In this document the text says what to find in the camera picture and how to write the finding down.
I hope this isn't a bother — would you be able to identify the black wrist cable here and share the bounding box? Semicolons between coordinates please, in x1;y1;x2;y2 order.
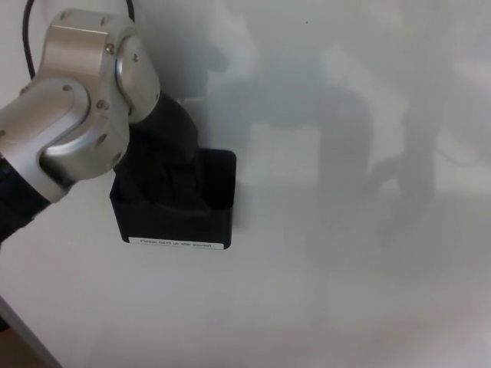
21;0;137;77

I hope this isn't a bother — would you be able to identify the black magnetic marker holder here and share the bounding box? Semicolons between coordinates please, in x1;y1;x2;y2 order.
109;148;238;252

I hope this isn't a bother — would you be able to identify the white whiteboard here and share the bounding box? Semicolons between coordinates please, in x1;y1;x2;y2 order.
0;0;491;368

